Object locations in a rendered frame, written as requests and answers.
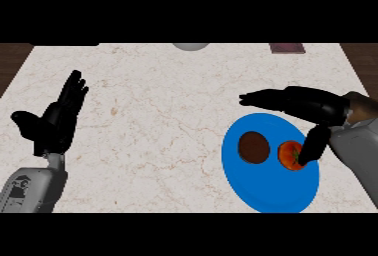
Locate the red tomato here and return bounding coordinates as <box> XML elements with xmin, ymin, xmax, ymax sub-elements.
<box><xmin>278</xmin><ymin>140</ymin><xmax>308</xmax><ymax>172</ymax></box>

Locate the brown chocolate cupcake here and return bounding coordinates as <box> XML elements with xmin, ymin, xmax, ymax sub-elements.
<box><xmin>238</xmin><ymin>131</ymin><xmax>272</xmax><ymax>165</ymax></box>

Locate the maroon rectangular block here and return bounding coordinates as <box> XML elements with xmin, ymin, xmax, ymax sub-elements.
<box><xmin>269</xmin><ymin>43</ymin><xmax>308</xmax><ymax>55</ymax></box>

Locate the blue round plate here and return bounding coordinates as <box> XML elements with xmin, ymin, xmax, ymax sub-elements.
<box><xmin>221</xmin><ymin>112</ymin><xmax>322</xmax><ymax>214</ymax></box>

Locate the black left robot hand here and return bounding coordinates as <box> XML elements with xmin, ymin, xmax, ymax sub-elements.
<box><xmin>11</xmin><ymin>69</ymin><xmax>91</xmax><ymax>158</ymax></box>

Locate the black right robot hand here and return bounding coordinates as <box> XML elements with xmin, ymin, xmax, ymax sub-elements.
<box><xmin>238</xmin><ymin>85</ymin><xmax>353</xmax><ymax>167</ymax></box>

